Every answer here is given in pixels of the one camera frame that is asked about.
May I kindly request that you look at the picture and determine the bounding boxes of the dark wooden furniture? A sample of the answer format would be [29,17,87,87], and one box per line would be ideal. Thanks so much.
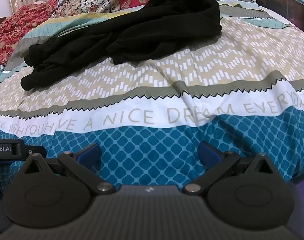
[256,0,304,34]

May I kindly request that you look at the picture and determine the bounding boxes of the black pants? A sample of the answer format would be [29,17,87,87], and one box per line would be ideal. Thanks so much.
[20,0,223,92]

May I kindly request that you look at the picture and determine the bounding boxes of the patterned teal beige bedspread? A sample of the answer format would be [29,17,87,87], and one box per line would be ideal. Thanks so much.
[0,0,304,200]

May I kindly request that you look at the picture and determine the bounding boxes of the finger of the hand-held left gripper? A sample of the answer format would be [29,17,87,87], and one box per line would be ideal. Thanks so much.
[23,146,47,159]

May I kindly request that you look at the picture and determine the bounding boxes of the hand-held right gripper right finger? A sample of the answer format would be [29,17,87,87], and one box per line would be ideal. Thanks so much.
[183,141,277,195]

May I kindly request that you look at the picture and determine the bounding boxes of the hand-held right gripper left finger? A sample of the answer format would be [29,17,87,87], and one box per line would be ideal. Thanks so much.
[23,142,115,195]

